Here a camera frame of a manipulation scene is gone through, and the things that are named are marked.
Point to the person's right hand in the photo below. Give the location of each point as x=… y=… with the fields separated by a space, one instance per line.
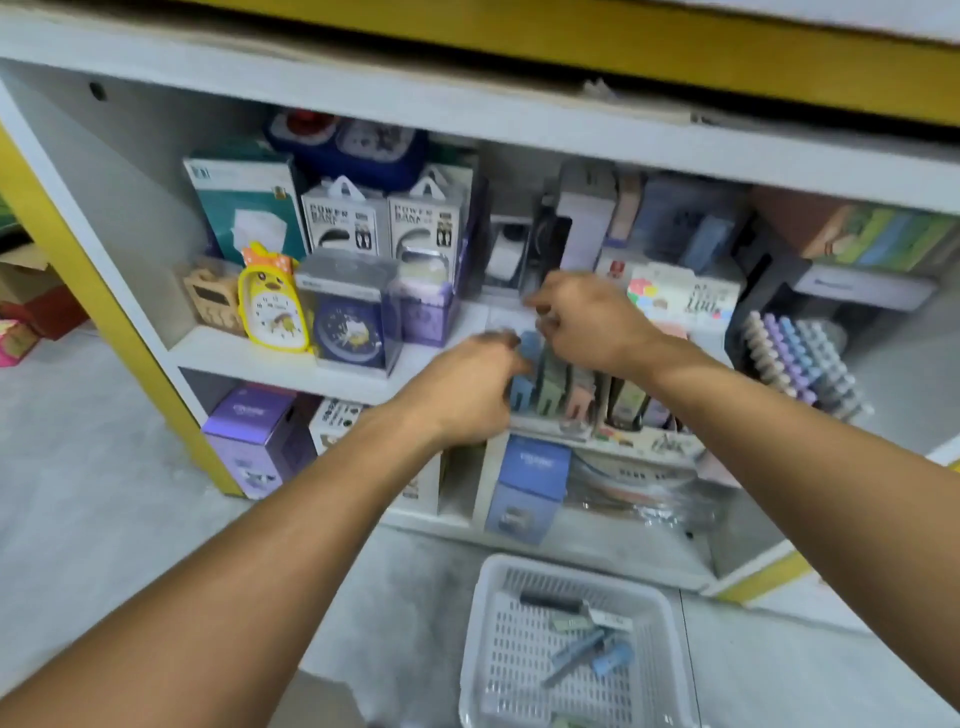
x=600 y=322

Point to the person's left hand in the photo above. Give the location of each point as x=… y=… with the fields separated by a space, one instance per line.
x=457 y=390

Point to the person's right fingers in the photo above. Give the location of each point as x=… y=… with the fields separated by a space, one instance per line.
x=551 y=300

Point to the person's left fingers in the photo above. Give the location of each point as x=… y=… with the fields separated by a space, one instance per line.
x=504 y=352

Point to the person's right forearm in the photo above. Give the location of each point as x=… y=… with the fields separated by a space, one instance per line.
x=817 y=480

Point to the person's left forearm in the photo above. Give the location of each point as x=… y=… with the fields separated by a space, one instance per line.
x=225 y=592

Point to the pastel blue stationery pack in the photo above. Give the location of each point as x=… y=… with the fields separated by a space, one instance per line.
x=525 y=386

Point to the pastel green stationery pack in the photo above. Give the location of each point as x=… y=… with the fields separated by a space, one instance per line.
x=553 y=386

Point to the black packaged gadget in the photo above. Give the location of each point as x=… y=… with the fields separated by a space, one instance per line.
x=546 y=240

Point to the white device in clear box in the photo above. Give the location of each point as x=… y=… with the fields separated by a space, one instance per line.
x=506 y=255

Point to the small purple box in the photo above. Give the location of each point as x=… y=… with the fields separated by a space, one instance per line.
x=426 y=311

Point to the pastel pink stationery pack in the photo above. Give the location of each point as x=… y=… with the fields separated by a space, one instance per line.
x=581 y=401

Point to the white grey product box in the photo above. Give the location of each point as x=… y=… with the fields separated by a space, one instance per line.
x=585 y=214

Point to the blue grey box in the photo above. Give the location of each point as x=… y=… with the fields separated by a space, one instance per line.
x=529 y=480

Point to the white box with coloured dots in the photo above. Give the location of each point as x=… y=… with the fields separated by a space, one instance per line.
x=686 y=296

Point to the white power bank box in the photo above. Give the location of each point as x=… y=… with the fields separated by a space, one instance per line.
x=341 y=221
x=426 y=221

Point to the blue clock in clear box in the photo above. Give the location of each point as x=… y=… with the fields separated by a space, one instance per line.
x=349 y=322

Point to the pale blue product box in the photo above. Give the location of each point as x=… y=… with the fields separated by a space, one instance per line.
x=686 y=217

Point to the white stationery display box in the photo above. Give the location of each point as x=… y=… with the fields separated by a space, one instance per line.
x=637 y=439

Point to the white printed box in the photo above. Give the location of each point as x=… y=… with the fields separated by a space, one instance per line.
x=337 y=420

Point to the clear plastic wrapped bundle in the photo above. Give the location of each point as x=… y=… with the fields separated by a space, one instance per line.
x=645 y=491

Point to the white shelf unit yellow trim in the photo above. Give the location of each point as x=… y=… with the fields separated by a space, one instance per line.
x=465 y=112

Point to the yellow animal alarm clock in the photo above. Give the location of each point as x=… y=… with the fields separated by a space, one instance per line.
x=271 y=304

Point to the dark blue packaged clock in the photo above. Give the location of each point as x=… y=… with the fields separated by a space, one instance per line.
x=352 y=146

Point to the black marker pen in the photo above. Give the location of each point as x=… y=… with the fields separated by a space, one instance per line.
x=549 y=601

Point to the rack of pastel pens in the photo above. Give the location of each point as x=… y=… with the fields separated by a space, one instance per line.
x=806 y=364

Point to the large purple box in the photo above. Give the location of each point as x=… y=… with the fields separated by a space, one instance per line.
x=251 y=442

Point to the black box white label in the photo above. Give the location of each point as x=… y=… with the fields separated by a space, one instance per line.
x=825 y=289

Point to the white paper tag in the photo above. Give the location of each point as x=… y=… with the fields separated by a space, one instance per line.
x=609 y=619

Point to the beige digital clock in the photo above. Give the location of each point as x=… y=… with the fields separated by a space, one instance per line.
x=214 y=298

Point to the white plastic basket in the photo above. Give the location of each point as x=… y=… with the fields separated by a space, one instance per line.
x=502 y=652

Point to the teal white box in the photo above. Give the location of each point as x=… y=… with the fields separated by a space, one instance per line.
x=244 y=199

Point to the colourful striped box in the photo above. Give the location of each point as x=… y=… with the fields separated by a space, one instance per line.
x=889 y=236

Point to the brown cardboard box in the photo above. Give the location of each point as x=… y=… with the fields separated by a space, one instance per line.
x=34 y=289

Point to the pink small box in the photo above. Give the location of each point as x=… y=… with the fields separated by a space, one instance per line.
x=15 y=343

